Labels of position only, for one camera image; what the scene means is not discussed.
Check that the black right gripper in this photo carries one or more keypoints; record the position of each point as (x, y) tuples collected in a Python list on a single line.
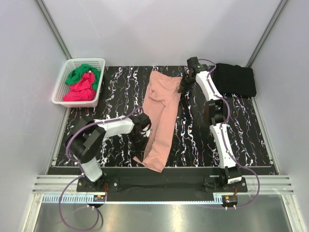
[(183, 86)]

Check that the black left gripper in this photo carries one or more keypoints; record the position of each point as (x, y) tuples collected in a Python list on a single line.
[(138, 152)]

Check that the pink printed t-shirt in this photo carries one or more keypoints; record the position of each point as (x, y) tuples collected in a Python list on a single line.
[(160, 104)]

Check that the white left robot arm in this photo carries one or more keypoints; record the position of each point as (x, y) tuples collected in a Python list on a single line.
[(85, 140)]

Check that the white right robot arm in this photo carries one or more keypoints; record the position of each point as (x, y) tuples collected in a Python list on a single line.
[(216, 116)]

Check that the black folded t-shirt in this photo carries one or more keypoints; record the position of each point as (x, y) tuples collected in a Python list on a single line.
[(234, 79)]

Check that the left small electronics module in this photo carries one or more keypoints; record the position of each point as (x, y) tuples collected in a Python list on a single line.
[(99, 198)]

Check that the small electronics module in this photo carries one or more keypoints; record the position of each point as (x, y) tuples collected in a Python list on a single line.
[(230, 201), (99, 198)]

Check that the red crumpled t-shirt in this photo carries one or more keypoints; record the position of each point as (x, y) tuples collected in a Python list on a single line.
[(83, 90)]

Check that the white plastic basket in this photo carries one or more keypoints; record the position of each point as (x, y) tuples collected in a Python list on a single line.
[(62, 89)]

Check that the green crumpled t-shirt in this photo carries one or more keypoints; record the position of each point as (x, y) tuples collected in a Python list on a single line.
[(75, 76)]

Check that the right small electronics module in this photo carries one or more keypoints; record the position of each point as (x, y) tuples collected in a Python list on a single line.
[(230, 201)]

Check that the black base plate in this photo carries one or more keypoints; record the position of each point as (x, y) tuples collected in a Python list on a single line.
[(159, 188)]

